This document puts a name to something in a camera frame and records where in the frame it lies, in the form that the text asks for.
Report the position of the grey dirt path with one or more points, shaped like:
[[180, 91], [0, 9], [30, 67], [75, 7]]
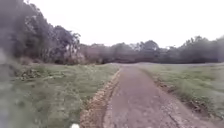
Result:
[[140, 100]]

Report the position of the brown leaf-strewn path verge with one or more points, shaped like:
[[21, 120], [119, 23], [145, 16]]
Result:
[[95, 106]]

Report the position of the robot's own part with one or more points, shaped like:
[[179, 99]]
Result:
[[75, 126]]

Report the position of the grass field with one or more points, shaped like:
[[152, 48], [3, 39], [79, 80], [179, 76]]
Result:
[[50, 90], [193, 78]]

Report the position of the row of trees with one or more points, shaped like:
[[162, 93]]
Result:
[[43, 43]]

